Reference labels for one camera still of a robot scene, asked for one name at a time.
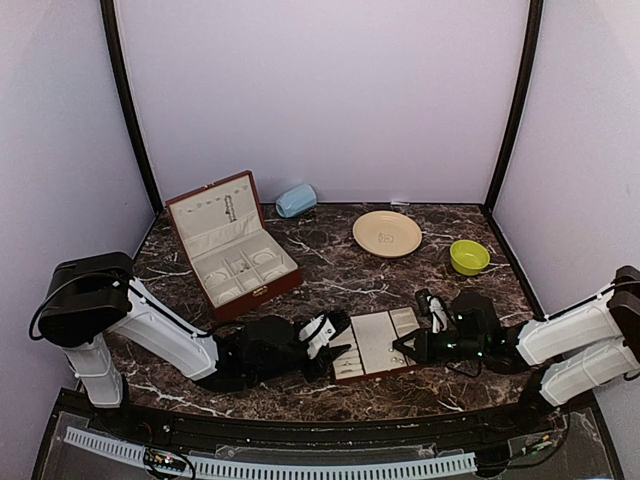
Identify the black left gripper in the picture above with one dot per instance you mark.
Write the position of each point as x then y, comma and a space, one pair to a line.
327, 356

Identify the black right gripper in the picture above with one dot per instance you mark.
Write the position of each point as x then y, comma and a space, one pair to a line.
423, 350

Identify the red earring tray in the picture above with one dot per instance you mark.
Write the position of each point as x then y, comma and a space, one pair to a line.
371, 353

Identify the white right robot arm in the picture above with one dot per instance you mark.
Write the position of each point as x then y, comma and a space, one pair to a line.
568, 353

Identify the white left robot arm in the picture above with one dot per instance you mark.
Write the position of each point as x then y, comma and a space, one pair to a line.
91, 296

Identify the silver charm jewelry pile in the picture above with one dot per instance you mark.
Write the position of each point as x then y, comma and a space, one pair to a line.
241, 266

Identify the red wooden jewelry box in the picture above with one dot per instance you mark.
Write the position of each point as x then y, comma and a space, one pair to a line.
220, 224

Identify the silver bangle right compartment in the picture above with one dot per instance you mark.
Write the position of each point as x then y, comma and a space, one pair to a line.
272, 274

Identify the silver bangle compartment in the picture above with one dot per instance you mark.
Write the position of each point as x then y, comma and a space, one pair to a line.
272, 274
216, 277
227, 295
262, 256

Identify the green small bowl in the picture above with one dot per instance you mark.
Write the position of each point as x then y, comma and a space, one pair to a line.
468, 257

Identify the silver bangle back compartment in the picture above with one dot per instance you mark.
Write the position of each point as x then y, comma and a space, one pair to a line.
262, 256

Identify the silver bangle front compartment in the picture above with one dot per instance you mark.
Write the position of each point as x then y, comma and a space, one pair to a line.
227, 295

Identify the cream ceramic plate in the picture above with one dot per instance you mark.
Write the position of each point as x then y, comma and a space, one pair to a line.
387, 234

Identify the silver bangle left compartment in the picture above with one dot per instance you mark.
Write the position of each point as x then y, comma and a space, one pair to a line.
216, 277

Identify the light blue cup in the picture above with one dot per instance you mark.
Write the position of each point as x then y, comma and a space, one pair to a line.
296, 201

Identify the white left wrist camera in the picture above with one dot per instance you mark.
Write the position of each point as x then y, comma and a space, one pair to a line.
320, 330

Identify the white slotted cable duct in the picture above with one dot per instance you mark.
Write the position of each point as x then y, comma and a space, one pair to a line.
244, 463

